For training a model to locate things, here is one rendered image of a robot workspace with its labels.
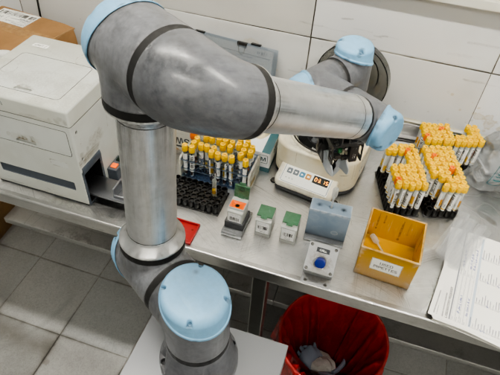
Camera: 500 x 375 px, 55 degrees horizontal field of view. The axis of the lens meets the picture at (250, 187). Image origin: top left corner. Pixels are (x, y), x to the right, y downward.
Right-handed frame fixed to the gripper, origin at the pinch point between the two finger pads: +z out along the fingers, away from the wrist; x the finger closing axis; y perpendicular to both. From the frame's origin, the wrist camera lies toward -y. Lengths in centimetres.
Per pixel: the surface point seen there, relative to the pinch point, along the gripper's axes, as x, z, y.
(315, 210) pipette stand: -5.8, 5.5, 7.8
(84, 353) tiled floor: -84, 98, -16
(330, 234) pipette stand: -1.9, 12.6, 10.1
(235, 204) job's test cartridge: -24.2, 6.4, 1.0
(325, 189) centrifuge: 1.0, 11.4, -3.9
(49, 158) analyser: -67, -2, -15
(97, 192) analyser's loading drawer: -58, 8, -12
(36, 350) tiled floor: -102, 97, -20
